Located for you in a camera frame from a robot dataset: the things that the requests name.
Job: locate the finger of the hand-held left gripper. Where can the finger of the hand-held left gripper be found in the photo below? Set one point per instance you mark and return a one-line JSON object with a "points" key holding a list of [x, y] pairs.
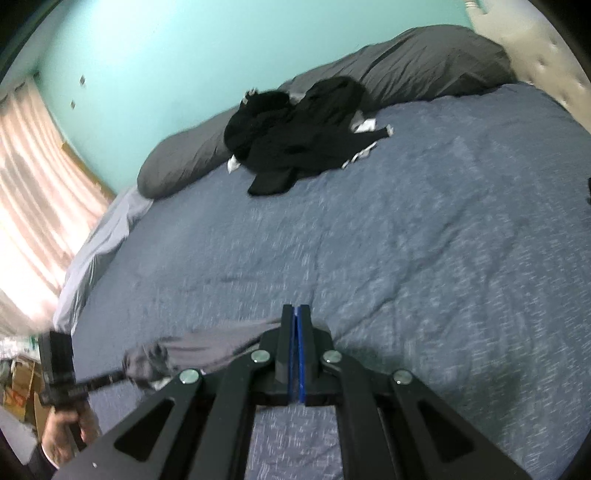
{"points": [[101, 381]]}

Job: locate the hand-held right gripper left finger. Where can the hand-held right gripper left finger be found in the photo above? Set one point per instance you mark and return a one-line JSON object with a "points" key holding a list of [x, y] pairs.
{"points": [[282, 364]]}

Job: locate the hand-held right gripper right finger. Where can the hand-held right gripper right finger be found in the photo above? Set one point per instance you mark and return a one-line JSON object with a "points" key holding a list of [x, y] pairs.
{"points": [[302, 360]]}

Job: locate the grey shorts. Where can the grey shorts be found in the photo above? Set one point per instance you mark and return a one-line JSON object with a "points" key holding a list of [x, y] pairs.
{"points": [[207, 353]]}

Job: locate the person's left forearm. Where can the person's left forearm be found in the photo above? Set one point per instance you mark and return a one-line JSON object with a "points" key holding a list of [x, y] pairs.
{"points": [[41, 464]]}

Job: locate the person's left hand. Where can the person's left hand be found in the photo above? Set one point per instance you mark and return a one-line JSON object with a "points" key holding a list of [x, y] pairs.
{"points": [[57, 438]]}

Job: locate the cardboard box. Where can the cardboard box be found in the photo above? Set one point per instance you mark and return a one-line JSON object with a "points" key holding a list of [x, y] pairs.
{"points": [[21, 383]]}

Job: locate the light grey blanket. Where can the light grey blanket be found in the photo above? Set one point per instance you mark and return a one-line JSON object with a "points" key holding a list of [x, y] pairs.
{"points": [[97, 249]]}

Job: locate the blue patterned bedspread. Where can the blue patterned bedspread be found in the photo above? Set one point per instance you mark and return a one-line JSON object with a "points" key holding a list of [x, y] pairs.
{"points": [[392, 230]]}

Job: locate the pink curtain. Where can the pink curtain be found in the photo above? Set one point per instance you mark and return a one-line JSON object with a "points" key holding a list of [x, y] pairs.
{"points": [[37, 194]]}

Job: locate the black track pants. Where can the black track pants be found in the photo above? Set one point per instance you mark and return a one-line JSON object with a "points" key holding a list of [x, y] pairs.
{"points": [[277, 180]]}

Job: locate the wooden board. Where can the wooden board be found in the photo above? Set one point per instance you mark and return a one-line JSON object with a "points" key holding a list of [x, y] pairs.
{"points": [[92, 177]]}

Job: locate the black hoodie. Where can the black hoodie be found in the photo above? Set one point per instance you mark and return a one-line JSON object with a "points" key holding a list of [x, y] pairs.
{"points": [[258, 120]]}

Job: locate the black garment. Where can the black garment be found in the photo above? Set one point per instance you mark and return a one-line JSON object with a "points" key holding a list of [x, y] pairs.
{"points": [[332, 97]]}

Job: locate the cream bed headboard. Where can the cream bed headboard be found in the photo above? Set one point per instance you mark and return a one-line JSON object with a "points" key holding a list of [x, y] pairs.
{"points": [[531, 55]]}

